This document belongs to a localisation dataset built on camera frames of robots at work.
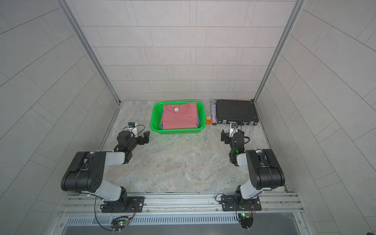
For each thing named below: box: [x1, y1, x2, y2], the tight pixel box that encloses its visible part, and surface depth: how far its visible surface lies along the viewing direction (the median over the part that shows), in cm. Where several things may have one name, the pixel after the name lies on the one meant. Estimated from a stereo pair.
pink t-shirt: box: [160, 102, 199, 130], surface depth 102 cm
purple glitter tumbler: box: [211, 99, 218, 126], surface depth 108 cm
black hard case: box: [216, 99, 259, 126], surface depth 105 cm
